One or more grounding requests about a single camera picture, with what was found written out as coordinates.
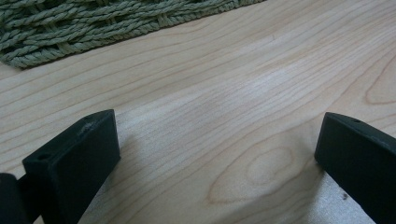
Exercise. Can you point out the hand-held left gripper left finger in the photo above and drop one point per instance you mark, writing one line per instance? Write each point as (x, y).
(73, 168)

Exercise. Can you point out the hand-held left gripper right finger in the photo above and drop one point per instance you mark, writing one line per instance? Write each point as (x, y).
(358, 161)

